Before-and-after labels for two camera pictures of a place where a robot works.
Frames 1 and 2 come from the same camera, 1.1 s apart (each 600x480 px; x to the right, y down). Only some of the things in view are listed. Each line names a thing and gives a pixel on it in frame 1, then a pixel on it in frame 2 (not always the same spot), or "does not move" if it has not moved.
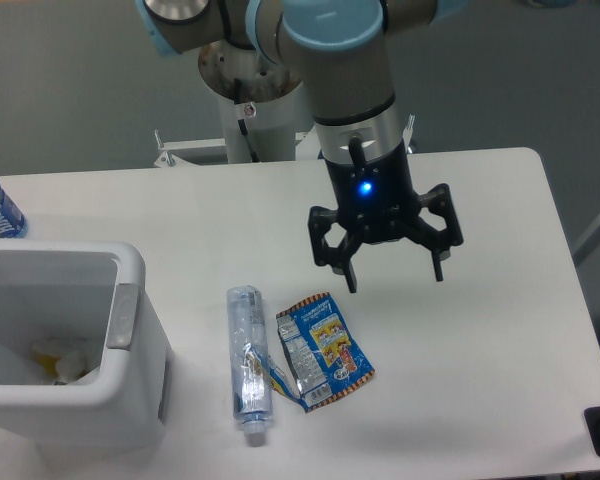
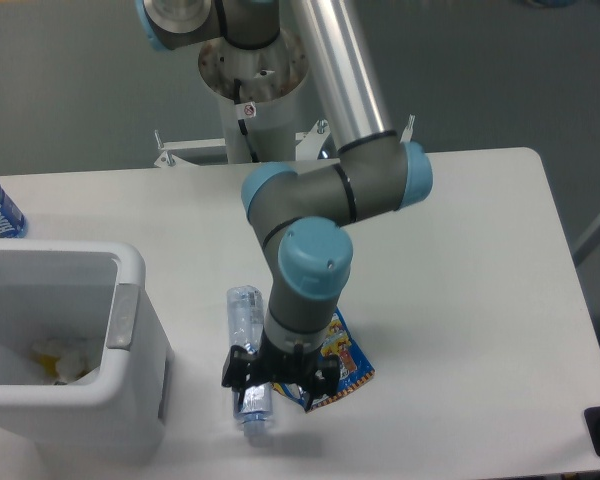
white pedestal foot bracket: x=166 y=159 does not move
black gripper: x=379 y=201 to x=276 y=365
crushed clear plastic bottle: x=250 y=365 does not move
